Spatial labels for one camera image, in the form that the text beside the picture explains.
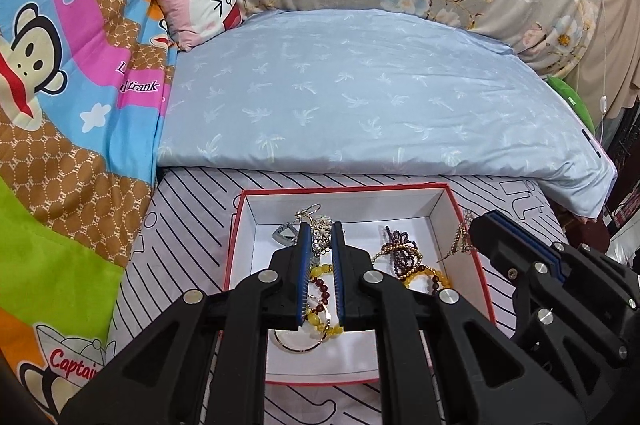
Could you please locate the yellow amber bead chain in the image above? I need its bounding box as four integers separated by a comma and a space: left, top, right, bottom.
306, 264, 347, 342

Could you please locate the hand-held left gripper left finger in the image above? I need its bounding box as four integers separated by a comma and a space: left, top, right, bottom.
57, 221, 314, 425

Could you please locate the light blue duvet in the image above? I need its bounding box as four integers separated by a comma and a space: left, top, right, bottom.
155, 8, 618, 221

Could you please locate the pink rabbit pillow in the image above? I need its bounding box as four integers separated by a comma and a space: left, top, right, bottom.
145, 0, 246, 52

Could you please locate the beige curtain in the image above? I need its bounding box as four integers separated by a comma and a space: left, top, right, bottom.
565, 0, 640, 146

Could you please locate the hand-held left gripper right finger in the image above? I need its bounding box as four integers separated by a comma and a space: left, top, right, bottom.
331, 221, 586, 425

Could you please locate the plaid cloth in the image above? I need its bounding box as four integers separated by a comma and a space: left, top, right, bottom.
612, 200, 640, 231

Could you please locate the red box with white inside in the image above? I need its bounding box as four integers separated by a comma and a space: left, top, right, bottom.
221, 183, 498, 387

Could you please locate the yellow bead bracelet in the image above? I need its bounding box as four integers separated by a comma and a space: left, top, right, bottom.
402, 266, 452, 295

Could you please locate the dark purple bead bracelet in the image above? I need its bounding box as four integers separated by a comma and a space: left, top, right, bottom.
382, 225, 426, 281

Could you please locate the golden brown bead bracelet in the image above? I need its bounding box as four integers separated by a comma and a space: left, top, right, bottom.
371, 241, 422, 266

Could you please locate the green pillow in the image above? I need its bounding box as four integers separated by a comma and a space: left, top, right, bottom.
545, 75, 598, 136

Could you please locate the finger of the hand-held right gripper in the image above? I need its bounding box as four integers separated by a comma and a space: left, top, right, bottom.
490, 211, 640, 321
469, 215, 640, 368

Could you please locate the thin gold bangle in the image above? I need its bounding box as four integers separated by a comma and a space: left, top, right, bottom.
272, 305, 337, 354

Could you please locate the cartoon monkey printed blanket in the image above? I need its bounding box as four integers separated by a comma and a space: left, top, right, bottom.
0, 0, 186, 406

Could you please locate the gold chain necklace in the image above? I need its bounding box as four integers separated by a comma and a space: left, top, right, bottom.
439, 209, 477, 263

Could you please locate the white cable with switch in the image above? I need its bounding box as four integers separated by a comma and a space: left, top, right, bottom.
597, 0, 613, 146

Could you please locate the silver chain bracelet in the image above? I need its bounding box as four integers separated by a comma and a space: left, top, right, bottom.
272, 222, 302, 247

